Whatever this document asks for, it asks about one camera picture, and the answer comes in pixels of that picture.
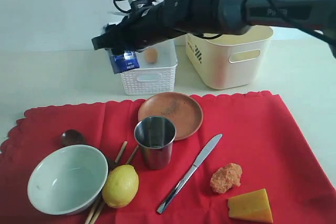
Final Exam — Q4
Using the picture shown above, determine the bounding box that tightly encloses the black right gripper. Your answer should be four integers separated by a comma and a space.
91, 3, 184, 54

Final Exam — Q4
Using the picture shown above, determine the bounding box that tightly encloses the brown egg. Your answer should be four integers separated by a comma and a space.
144, 48, 158, 64

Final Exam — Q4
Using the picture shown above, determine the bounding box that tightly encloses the blue white milk carton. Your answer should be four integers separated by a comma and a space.
107, 49, 140, 74

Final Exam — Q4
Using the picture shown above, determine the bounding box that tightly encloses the orange fried chicken piece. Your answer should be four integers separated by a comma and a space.
210, 163, 243, 194

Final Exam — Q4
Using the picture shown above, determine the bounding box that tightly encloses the yellow cheese wedge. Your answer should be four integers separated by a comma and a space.
227, 188, 273, 223

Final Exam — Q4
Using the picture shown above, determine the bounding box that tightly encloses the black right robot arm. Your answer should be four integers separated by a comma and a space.
92, 0, 335, 55

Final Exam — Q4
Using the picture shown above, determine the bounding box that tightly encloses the white perforated plastic basket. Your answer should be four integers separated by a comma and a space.
121, 40, 177, 95

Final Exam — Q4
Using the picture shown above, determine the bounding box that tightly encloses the cream plastic bin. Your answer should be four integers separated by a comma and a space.
185, 26, 274, 90

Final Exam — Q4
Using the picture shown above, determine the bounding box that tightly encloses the brown clay plate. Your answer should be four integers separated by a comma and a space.
138, 92, 203, 141

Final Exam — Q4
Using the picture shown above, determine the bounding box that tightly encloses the stainless steel cup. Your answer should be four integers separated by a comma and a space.
134, 116, 176, 170

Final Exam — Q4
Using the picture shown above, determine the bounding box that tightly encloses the wooden chopstick left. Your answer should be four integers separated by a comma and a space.
85, 141, 128, 224

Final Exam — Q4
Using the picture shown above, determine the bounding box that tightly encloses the wooden chopstick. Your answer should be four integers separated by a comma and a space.
85, 141, 128, 224
89, 145, 139, 224

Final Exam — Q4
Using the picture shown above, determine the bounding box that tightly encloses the dark wooden spoon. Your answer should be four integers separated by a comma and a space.
60, 129, 119, 171

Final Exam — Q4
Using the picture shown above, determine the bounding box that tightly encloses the red scalloped cloth mat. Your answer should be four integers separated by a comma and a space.
1, 91, 335, 223

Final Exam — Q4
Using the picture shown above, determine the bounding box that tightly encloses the yellow lemon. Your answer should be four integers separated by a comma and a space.
102, 165, 139, 208

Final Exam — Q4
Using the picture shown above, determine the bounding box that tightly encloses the steel table knife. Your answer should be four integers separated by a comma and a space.
156, 133, 223, 214

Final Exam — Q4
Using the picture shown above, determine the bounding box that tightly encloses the pale green ceramic bowl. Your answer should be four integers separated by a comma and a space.
27, 145, 109, 216

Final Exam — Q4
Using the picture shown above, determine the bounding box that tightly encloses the wooden chopstick right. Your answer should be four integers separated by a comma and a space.
89, 145, 139, 224

